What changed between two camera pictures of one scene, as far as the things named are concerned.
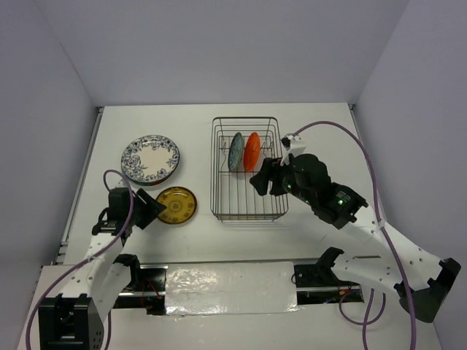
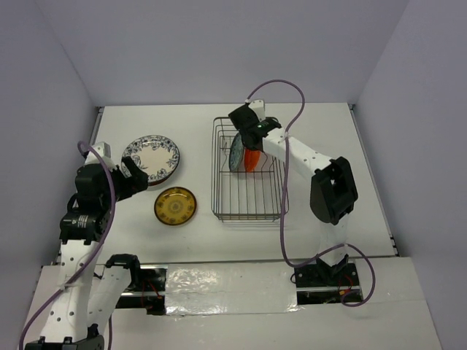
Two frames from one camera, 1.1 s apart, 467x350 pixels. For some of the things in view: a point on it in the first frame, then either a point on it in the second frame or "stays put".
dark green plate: (149, 164) stays put
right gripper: (271, 168) to (256, 149)
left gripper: (152, 208) to (136, 183)
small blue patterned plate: (235, 152) stays put
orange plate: (252, 152) stays put
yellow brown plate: (181, 205) stays put
